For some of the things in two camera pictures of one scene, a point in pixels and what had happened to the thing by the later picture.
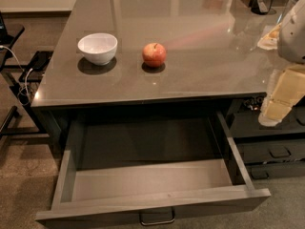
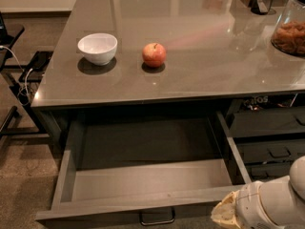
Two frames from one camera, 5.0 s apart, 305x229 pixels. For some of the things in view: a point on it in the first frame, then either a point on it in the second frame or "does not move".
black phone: [41, 60] does not move
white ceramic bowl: [98, 48] does not move
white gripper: [293, 37] -> [249, 206]
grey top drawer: [151, 165] does not move
